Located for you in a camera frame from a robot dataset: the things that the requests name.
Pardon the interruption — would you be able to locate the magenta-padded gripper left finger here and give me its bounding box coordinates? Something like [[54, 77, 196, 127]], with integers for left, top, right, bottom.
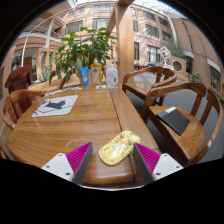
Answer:
[[40, 141, 94, 185]]

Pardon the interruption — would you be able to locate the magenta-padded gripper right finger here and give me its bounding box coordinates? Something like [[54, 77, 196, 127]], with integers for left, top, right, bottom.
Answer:
[[132, 142, 184, 185]]

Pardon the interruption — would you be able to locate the yellow computer mouse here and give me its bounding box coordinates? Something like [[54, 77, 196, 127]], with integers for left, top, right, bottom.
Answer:
[[98, 130, 142, 167]]

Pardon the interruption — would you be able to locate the white mouse pad, dark cat print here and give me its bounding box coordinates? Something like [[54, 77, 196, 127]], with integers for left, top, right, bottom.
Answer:
[[31, 94, 79, 118]]

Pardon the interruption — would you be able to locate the wooden armchair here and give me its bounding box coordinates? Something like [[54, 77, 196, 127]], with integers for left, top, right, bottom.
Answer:
[[140, 81, 224, 167], [121, 65, 178, 107], [0, 89, 44, 158], [58, 73, 83, 90]]

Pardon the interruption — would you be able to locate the black notebook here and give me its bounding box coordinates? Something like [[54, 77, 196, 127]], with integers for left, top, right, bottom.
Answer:
[[156, 106, 191, 136]]

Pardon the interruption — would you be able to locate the yellow liquid soap bottle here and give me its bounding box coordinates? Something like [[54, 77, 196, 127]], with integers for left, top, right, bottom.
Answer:
[[90, 58, 103, 88]]

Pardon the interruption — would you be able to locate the clear white pump bottle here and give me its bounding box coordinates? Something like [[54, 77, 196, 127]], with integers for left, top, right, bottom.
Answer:
[[105, 59, 119, 89]]

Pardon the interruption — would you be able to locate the white outdoor sculpture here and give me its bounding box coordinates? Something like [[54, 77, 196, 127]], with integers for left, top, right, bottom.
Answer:
[[158, 45, 172, 66]]

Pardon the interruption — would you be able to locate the green potted plant, white pot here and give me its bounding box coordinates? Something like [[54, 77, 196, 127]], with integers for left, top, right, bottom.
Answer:
[[49, 26, 118, 84]]

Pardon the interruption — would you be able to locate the dark red wooden pedestal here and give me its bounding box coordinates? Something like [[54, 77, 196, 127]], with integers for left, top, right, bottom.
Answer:
[[4, 64, 34, 114]]

